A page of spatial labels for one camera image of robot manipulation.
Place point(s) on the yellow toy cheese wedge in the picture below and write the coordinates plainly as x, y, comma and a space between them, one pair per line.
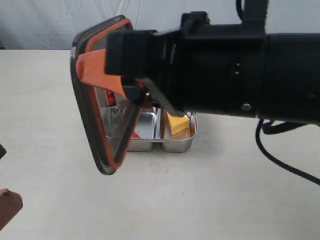
177, 124

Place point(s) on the red toy sausage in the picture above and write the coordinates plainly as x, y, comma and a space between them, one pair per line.
135, 135

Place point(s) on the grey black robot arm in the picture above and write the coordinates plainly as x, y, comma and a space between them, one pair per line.
289, 96

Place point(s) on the stainless steel lunch box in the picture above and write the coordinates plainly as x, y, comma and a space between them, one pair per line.
152, 128

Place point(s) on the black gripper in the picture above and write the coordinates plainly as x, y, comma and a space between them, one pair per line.
198, 67

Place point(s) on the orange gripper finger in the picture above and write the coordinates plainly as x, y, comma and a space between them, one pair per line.
10, 204

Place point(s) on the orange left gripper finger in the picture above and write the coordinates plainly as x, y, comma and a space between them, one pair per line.
90, 70

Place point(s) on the blue-grey backdrop cloth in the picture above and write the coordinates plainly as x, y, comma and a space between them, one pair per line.
53, 24

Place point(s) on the dark transparent lunch box lid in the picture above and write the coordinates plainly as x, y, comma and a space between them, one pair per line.
109, 119

